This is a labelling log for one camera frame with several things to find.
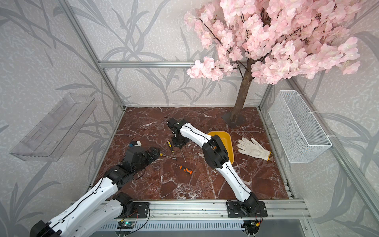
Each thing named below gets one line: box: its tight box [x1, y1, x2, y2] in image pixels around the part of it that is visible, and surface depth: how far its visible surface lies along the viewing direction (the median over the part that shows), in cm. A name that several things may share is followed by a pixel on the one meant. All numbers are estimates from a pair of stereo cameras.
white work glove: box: [237, 137, 272, 161], surface depth 98 cm
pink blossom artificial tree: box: [184, 0, 362, 127], surface depth 54 cm
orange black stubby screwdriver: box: [170, 161, 193, 175], surface depth 88 cm
